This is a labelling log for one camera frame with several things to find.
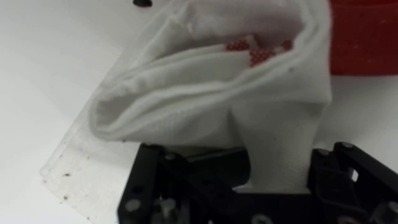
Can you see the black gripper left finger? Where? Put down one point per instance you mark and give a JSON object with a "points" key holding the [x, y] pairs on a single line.
{"points": [[207, 174]]}

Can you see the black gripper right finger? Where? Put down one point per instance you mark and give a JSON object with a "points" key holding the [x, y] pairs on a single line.
{"points": [[331, 182]]}

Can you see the white cloth towel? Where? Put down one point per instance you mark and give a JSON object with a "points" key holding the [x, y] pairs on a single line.
{"points": [[199, 95]]}

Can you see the large red plate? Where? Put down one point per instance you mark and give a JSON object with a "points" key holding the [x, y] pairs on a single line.
{"points": [[365, 38]]}

